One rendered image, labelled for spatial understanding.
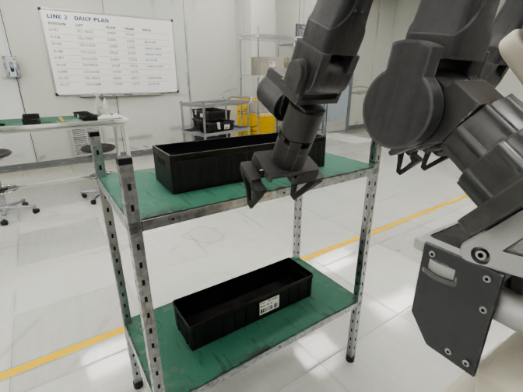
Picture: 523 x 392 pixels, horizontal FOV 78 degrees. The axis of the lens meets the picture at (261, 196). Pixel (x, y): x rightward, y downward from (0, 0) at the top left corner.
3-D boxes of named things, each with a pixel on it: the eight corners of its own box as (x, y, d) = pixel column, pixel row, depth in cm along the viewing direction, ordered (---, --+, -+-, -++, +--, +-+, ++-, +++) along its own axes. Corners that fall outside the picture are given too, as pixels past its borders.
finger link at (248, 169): (231, 195, 60) (241, 155, 54) (264, 190, 64) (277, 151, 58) (247, 222, 57) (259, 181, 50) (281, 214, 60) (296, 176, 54)
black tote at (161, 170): (173, 194, 92) (169, 155, 88) (156, 179, 105) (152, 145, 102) (324, 166, 121) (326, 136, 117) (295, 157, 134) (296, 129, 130)
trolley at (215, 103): (182, 174, 446) (175, 98, 411) (230, 162, 509) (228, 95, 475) (208, 182, 412) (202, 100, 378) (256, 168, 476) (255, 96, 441)
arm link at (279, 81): (305, 65, 41) (353, 67, 45) (260, 29, 47) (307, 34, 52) (279, 144, 49) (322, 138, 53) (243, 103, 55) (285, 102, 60)
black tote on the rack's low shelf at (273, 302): (191, 353, 114) (188, 327, 110) (174, 323, 128) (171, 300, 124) (312, 295, 144) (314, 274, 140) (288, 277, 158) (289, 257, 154)
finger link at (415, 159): (383, 166, 82) (402, 134, 76) (401, 162, 86) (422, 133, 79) (401, 183, 78) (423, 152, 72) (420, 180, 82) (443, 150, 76)
